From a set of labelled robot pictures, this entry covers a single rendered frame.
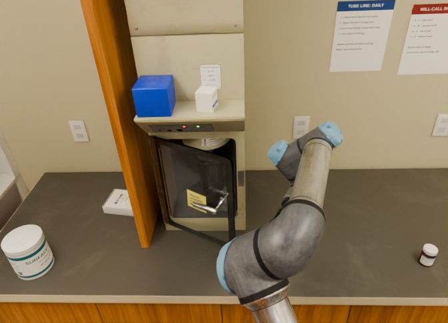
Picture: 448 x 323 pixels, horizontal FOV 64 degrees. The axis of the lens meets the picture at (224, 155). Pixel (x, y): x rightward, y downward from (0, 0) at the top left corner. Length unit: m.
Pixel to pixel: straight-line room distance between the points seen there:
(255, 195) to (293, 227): 0.90
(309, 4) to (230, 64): 0.52
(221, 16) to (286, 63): 0.57
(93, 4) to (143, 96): 0.26
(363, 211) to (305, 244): 0.90
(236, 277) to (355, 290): 0.62
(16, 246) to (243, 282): 0.87
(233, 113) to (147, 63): 0.29
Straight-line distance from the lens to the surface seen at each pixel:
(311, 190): 0.82
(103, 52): 1.04
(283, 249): 0.72
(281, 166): 1.08
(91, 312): 1.51
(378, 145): 1.84
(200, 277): 1.32
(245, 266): 0.77
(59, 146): 1.93
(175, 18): 1.05
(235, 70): 1.09
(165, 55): 1.09
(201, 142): 1.23
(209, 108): 1.04
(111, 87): 1.07
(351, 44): 1.57
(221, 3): 1.03
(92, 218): 1.64
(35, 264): 1.45
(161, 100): 1.03
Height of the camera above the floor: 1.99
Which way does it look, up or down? 34 degrees down
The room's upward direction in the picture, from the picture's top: 3 degrees counter-clockwise
